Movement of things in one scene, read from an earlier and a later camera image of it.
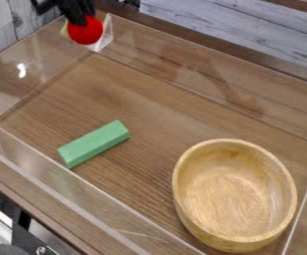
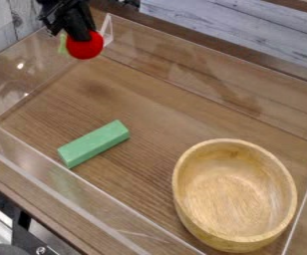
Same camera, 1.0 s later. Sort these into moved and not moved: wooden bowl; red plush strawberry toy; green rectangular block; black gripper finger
Moved: red plush strawberry toy
Not moved: green rectangular block; wooden bowl; black gripper finger
